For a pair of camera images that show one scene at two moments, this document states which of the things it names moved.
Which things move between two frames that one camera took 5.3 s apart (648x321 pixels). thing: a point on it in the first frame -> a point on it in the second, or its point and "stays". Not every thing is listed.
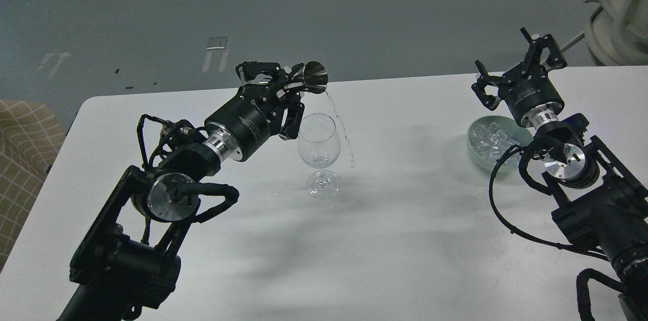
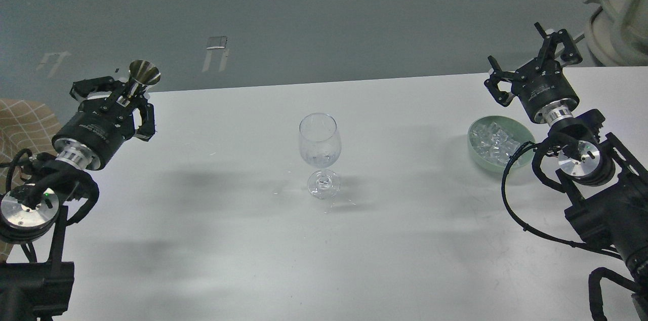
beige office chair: (616, 31) stays
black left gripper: (251, 114) -> (91, 137)
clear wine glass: (319, 144) stays
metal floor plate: (216, 43) stays
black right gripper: (528, 90) -> (542, 86)
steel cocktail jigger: (315, 77) -> (144, 72)
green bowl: (489, 137) stays
